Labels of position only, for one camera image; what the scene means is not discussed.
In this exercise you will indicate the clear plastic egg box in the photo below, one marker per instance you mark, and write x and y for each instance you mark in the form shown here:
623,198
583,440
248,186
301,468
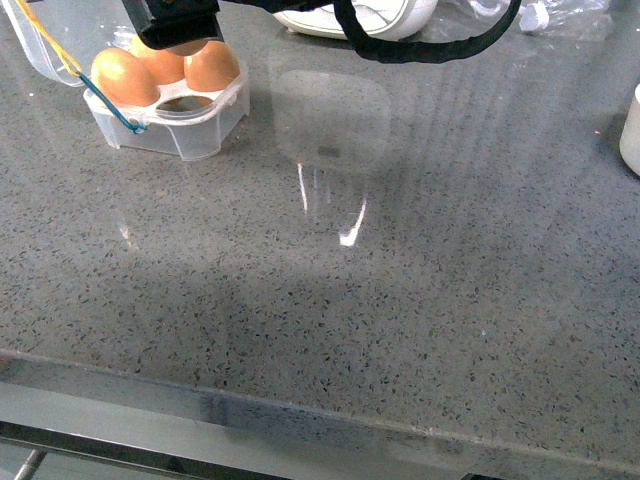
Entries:
177,126

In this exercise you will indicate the clear plastic bag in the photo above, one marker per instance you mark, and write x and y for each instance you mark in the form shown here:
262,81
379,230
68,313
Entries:
572,20

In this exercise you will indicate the white soy milk maker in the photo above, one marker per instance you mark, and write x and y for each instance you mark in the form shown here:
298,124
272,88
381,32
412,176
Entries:
387,20

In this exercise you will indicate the white round bowl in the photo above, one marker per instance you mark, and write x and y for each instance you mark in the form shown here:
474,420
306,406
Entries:
629,144

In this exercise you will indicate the brown egg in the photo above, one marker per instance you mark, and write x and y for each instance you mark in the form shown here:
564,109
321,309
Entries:
188,48
211,69
165,67
124,79

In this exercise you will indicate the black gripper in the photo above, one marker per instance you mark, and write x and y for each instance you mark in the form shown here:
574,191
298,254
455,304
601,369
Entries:
165,24

